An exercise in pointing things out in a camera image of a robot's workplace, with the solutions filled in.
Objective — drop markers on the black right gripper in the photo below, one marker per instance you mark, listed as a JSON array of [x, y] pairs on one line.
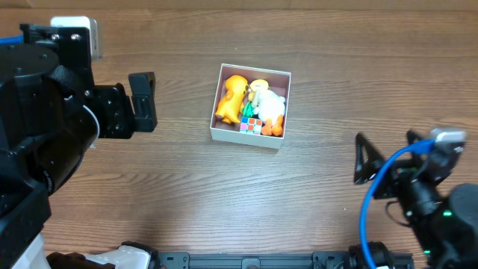
[[390, 175]]

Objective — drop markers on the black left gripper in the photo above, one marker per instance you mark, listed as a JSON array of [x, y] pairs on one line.
[[113, 110]]

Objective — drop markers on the orange dinosaur toy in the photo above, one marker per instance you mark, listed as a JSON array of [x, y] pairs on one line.
[[230, 105]]

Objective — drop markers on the green round lid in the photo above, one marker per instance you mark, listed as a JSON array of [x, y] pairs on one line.
[[248, 110]]

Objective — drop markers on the white plush duck toy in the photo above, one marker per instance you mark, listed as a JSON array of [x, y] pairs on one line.
[[270, 109]]

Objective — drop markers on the multicoloured puzzle cube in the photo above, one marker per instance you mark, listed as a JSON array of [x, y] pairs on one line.
[[250, 125]]

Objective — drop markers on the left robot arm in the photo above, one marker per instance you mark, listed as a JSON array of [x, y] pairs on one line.
[[52, 112]]

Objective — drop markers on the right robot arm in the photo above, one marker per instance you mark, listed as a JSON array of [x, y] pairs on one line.
[[445, 226]]

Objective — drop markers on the white cardboard box maroon inside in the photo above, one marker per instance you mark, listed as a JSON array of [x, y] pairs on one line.
[[279, 83]]

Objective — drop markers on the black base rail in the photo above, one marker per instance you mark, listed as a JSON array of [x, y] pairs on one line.
[[246, 261]]

